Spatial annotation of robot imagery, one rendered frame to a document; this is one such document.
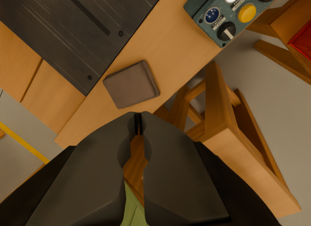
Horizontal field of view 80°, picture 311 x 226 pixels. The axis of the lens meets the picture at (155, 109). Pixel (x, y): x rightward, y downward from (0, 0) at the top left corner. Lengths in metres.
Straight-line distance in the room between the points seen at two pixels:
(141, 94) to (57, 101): 0.27
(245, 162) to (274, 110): 0.95
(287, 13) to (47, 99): 0.59
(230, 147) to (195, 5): 0.34
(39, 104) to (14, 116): 1.73
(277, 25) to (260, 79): 0.90
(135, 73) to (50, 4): 0.22
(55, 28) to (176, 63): 0.26
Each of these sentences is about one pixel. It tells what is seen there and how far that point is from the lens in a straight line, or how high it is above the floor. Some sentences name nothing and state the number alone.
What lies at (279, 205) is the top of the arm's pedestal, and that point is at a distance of 0.66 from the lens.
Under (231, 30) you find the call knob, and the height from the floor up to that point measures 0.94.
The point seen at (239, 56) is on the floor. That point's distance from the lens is 1.30.
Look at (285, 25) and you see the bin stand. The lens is 0.49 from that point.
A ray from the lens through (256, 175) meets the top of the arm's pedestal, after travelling 0.58.
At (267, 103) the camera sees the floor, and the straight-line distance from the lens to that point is 1.43.
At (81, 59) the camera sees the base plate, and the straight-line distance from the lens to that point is 0.45.
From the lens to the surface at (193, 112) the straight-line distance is 1.15.
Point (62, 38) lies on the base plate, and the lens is 0.47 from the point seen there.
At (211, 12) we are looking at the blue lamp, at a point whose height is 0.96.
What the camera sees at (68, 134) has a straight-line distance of 0.57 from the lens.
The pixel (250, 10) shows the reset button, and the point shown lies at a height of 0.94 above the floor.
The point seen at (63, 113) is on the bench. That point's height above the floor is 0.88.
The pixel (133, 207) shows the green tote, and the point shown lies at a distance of 0.78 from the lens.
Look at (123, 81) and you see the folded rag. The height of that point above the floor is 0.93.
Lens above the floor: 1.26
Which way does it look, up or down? 61 degrees down
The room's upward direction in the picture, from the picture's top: 151 degrees counter-clockwise
